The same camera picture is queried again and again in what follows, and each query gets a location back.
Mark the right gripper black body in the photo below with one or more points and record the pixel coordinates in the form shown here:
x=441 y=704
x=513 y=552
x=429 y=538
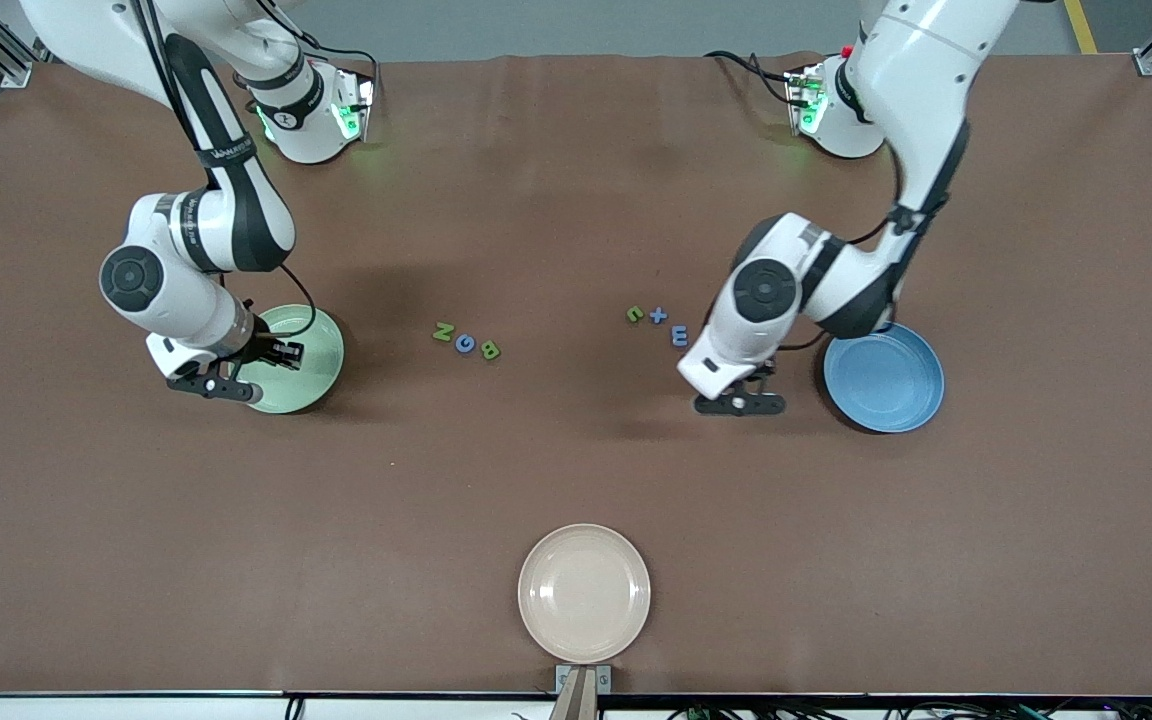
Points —
x=266 y=350

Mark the blue lowercase letter m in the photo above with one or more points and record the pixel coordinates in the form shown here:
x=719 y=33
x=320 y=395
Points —
x=679 y=336

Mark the blue lowercase letter t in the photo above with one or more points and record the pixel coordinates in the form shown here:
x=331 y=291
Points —
x=658 y=315

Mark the green capital letter N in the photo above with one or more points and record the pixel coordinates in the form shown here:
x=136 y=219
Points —
x=443 y=332

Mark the blue capital letter G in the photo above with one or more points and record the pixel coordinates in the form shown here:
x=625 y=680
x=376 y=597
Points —
x=459 y=344

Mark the green capital letter B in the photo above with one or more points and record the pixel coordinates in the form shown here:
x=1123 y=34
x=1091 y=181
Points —
x=490 y=350

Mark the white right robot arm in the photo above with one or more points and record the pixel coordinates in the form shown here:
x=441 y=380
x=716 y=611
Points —
x=166 y=290

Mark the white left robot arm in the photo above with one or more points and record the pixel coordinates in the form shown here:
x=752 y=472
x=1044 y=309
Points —
x=921 y=90

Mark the light green plate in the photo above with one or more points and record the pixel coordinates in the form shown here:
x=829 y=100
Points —
x=311 y=385

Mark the blue plate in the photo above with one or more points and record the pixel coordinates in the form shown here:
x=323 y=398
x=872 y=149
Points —
x=886 y=385

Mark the brown table mat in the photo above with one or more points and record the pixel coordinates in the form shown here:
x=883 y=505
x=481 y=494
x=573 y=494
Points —
x=576 y=450

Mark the silver base connector box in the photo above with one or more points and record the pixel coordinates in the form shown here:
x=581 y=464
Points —
x=804 y=100
x=354 y=105

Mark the beige plate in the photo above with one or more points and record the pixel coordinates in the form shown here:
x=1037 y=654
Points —
x=584 y=593

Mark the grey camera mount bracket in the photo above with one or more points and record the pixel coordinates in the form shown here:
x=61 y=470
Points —
x=583 y=690

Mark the white table edge rail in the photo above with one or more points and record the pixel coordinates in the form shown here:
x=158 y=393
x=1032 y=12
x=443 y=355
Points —
x=136 y=710

